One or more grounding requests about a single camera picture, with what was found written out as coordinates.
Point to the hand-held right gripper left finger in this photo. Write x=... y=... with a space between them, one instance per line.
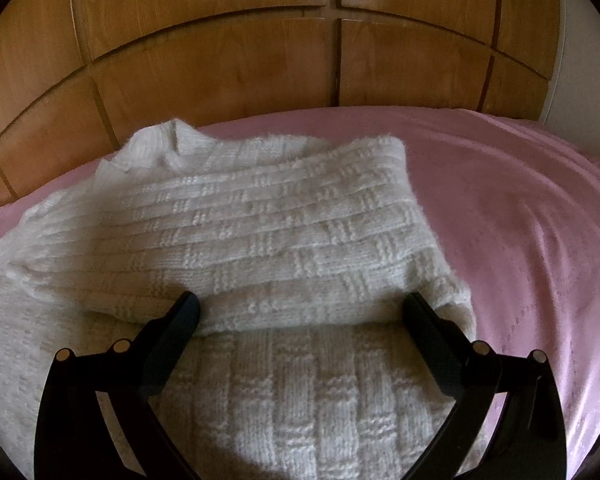
x=176 y=327

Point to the white knit sweater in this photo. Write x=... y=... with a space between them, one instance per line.
x=260 y=240

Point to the pink blanket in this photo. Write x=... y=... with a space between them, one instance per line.
x=520 y=220

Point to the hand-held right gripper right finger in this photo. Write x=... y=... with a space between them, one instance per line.
x=425 y=327

